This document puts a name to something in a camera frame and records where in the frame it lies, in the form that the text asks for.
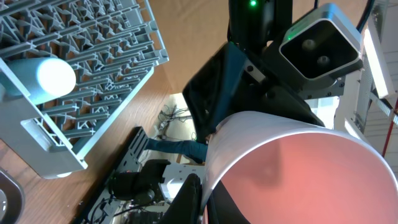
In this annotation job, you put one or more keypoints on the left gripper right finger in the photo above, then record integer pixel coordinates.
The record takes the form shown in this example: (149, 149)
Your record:
(221, 208)

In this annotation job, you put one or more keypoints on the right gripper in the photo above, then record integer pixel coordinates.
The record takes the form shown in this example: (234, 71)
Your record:
(233, 81)

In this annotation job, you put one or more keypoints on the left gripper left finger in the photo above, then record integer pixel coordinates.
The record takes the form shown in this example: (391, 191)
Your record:
(185, 207)

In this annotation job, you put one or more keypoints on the pink cup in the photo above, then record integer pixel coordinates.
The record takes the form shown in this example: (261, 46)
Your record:
(279, 170)

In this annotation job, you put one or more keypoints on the light blue cup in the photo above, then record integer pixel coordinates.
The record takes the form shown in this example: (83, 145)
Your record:
(46, 79)

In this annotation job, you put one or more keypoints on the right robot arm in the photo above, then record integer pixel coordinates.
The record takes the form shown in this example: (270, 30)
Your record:
(272, 64)

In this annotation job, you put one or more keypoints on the grey dishwasher rack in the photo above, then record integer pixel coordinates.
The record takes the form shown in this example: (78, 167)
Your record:
(113, 46)

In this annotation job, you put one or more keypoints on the person leg in jeans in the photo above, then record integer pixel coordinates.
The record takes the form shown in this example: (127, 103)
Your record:
(192, 149)

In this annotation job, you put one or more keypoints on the brown serving tray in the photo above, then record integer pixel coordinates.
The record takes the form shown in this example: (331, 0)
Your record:
(12, 199)

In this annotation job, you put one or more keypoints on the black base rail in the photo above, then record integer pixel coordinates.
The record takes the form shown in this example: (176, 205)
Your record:
(131, 186)

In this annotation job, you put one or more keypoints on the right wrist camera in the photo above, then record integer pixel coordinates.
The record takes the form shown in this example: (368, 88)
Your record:
(322, 42)

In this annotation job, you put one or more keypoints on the white equipment frame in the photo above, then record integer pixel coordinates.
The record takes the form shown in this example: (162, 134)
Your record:
(368, 107)

